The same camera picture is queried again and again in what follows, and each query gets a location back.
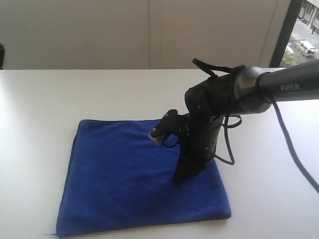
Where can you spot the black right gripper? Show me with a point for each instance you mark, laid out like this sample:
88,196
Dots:
198,148

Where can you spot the blue microfibre towel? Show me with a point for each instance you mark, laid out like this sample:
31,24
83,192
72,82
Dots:
117,178

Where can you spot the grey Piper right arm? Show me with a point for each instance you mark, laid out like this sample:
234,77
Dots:
233,92

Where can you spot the white van outside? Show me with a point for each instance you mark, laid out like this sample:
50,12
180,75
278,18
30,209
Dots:
306,48

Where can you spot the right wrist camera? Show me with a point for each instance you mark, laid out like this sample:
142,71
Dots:
170,124

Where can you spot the dark window frame post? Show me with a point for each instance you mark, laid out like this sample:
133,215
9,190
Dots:
287,28

